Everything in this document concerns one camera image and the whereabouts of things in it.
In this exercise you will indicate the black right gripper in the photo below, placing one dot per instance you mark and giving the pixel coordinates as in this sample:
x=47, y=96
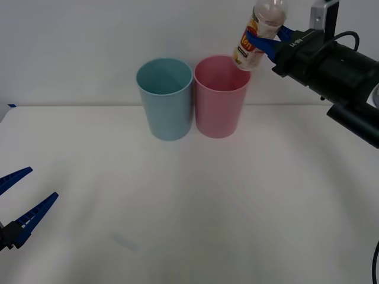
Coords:
x=302, y=56

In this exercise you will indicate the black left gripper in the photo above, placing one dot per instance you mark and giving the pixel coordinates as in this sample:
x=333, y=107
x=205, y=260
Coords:
x=1, y=236

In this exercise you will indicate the clear bottle with red cap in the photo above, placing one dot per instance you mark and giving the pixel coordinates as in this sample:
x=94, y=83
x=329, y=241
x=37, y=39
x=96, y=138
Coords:
x=251, y=50

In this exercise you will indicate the pink plastic bin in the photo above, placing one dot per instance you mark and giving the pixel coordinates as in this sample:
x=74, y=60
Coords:
x=219, y=115

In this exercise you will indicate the pale blue plastic bin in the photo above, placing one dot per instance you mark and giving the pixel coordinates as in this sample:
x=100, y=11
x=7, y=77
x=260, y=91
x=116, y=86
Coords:
x=165, y=118

